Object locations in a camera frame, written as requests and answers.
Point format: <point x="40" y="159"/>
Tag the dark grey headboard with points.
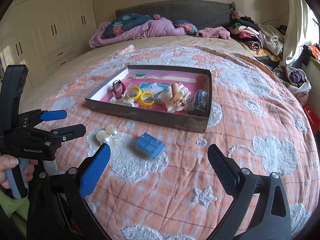
<point x="203" y="14"/>

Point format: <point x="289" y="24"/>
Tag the cream wardrobe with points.
<point x="45" y="35"/>

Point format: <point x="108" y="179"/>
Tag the pile of clothes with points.
<point x="264" y="42"/>

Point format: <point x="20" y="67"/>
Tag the cream curtain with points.
<point x="297" y="31"/>

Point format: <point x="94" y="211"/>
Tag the dark beaded bag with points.
<point x="198" y="104"/>

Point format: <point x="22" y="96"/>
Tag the clear bag with silver jewelry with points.
<point x="130" y="102"/>

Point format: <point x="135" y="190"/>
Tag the cream floral hair claw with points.
<point x="166" y="95"/>

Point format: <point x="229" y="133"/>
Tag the orange patterned quilt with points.
<point x="254" y="119"/>

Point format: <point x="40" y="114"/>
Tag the pink sheet in tray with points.
<point x="131" y="77"/>

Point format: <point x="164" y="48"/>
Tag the blue card with earrings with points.
<point x="154" y="88"/>

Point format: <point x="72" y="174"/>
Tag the peach spiral hair clip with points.
<point x="177" y="98"/>

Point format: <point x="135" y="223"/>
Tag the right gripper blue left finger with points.
<point x="91" y="170"/>

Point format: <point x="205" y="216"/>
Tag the pink crumpled blanket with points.
<point x="152" y="28"/>

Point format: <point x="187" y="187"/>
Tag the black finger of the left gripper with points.
<point x="68" y="133"/>

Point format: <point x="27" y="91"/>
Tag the dark cardboard tray box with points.
<point x="191" y="123"/>

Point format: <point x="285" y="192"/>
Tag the pink fuzzy garment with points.
<point x="218" y="32"/>

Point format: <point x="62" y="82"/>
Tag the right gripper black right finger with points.
<point x="226" y="170"/>

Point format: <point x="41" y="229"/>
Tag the bag with yellow rings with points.
<point x="136" y="93"/>

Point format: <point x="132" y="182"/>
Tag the red plastic object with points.
<point x="312" y="118"/>

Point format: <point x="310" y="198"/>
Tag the small blue box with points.
<point x="149" y="145"/>

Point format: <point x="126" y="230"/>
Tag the dark floral pillow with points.
<point x="130" y="20"/>

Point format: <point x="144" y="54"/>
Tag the tan bed sheet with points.
<point x="74" y="69"/>

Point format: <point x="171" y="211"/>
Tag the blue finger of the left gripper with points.
<point x="53" y="115"/>

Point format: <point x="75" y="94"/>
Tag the basket of clothes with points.
<point x="296" y="81"/>

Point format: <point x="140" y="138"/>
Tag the clothes on window sill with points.
<point x="308" y="52"/>

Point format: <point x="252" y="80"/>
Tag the person's left hand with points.
<point x="8" y="162"/>

